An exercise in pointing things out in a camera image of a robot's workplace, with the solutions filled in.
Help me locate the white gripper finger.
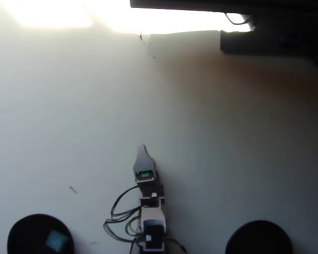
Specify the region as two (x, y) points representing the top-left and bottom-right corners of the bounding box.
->
(145, 144), (158, 174)
(133, 144), (153, 173)

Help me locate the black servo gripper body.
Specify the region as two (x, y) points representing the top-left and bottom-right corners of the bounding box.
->
(133, 169), (165, 198)

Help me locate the black round bowl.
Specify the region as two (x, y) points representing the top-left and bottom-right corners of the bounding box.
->
(225, 220), (294, 254)
(7, 213), (75, 254)

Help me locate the black rectangular box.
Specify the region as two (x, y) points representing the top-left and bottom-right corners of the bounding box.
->
(219, 12), (318, 55)

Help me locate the black looped servo cable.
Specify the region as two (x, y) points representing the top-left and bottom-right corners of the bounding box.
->
(103, 211), (144, 244)
(110, 185), (143, 218)

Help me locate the thin black base cable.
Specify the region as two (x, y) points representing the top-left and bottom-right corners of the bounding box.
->
(165, 238), (188, 254)

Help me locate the black curved background cable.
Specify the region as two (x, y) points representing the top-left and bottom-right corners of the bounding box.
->
(224, 11), (253, 26)

